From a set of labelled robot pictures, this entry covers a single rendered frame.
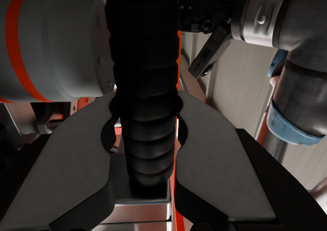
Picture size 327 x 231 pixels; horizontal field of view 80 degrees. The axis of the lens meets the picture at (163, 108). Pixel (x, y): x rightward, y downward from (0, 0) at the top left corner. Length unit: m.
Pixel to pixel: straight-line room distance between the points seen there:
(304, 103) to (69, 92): 0.29
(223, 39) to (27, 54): 0.26
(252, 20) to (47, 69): 0.25
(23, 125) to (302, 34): 0.41
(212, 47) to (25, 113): 0.32
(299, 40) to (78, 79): 0.26
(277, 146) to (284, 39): 0.40
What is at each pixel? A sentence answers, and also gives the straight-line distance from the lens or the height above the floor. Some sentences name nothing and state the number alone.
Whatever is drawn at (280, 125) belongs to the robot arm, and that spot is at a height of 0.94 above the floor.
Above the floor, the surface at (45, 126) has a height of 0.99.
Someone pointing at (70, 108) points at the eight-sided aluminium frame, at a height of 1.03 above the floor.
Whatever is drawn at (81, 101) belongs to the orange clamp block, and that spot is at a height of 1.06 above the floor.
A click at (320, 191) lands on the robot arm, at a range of 0.50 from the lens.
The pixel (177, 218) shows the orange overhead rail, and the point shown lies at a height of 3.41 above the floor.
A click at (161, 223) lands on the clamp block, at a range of 0.17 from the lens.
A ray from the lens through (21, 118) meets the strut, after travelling 0.39.
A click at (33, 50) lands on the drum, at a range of 0.25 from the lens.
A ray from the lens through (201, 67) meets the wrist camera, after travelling 0.36.
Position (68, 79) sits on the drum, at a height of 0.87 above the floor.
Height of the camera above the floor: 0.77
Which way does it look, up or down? 32 degrees up
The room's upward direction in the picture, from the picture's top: 180 degrees counter-clockwise
